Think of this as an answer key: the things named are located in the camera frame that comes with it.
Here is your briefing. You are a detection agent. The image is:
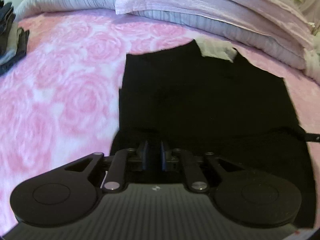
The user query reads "black garment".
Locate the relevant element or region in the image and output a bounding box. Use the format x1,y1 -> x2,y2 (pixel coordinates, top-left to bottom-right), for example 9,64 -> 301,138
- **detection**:
110,41 -> 316,227

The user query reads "lilac striped duvet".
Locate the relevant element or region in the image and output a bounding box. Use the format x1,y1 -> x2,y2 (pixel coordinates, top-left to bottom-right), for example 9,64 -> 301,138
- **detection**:
16,0 -> 319,81

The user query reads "dark folded clothes stack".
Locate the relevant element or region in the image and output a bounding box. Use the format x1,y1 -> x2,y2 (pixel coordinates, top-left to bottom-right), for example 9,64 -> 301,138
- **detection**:
0,0 -> 30,76

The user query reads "pink rose blanket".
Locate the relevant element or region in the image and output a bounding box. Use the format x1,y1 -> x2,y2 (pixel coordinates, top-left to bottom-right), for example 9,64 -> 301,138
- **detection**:
0,8 -> 320,230

